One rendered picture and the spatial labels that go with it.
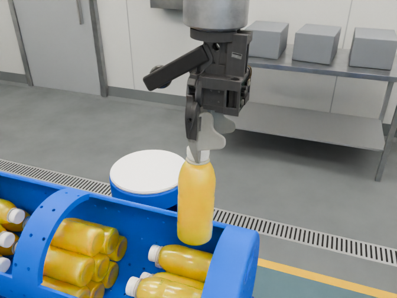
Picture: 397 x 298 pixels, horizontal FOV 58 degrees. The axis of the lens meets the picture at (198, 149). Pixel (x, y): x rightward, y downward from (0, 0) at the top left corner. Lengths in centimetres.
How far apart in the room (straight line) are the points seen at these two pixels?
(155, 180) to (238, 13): 83
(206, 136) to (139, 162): 80
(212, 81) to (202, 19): 9
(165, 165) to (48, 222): 58
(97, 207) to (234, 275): 48
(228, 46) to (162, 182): 78
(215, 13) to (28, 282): 65
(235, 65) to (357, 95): 348
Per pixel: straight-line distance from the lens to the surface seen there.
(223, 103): 54
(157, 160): 134
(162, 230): 96
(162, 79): 56
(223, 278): 68
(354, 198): 310
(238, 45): 51
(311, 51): 307
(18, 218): 110
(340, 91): 395
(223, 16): 49
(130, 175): 127
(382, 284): 250
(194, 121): 54
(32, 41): 525
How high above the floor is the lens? 174
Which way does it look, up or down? 30 degrees down
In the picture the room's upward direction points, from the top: straight up
